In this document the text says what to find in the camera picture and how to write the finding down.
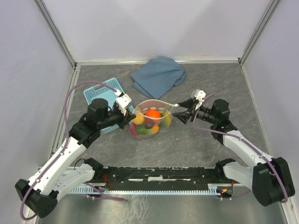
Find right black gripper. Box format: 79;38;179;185
171;98;217;126

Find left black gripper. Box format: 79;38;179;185
98;104;136;129

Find small yellow orange fruit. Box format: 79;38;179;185
132;113;145;125

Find green orange mango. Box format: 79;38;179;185
135;125;159;135

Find small dark plum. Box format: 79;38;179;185
143;119;155;129

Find clear zip top bag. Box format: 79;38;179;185
129;99;178;139

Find orange persimmon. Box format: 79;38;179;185
146;110;161;119

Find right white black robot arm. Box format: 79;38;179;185
173;98;295;206

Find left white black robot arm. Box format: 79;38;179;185
15;94;135;218

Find light blue plastic basket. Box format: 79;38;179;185
83;77;135;135

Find blue folded cloth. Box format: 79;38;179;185
131;56;185;99

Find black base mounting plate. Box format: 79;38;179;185
88;167;237;192

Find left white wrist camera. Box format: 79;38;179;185
115;90;132;114

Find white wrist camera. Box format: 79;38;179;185
115;90;132;114
191;89;206;110

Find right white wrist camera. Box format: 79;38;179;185
191;89;206;110

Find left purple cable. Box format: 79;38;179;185
19;81;128;221

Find aluminium frame profiles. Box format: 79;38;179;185
22;0;299;224

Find light blue cable duct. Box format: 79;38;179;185
70;183;225;194

